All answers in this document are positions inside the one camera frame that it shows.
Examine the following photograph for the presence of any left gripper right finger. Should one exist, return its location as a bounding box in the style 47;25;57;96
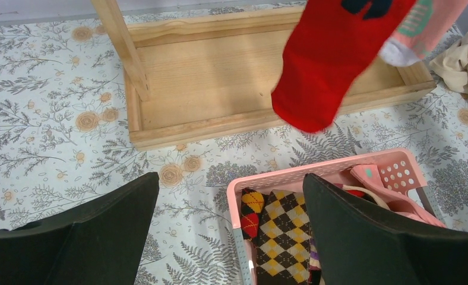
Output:
302;173;468;284

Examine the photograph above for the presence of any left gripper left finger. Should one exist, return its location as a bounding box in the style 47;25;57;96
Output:
13;172;159;284

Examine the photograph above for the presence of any brown argyle sock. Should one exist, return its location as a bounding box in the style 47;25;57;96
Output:
255;190;311;284

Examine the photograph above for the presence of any pink plastic basket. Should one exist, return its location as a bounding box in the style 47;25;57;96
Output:
226;148;444;284

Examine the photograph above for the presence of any black red yellow argyle sock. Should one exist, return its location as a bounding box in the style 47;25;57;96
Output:
240;188;266;241

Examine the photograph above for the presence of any wooden hanger stand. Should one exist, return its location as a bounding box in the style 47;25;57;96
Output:
90;0;438;152

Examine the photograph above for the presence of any pink sock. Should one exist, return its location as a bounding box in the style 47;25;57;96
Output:
378;0;468;67
350;164;428;223

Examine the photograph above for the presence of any floral table mat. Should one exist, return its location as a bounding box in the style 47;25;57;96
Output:
0;18;468;284

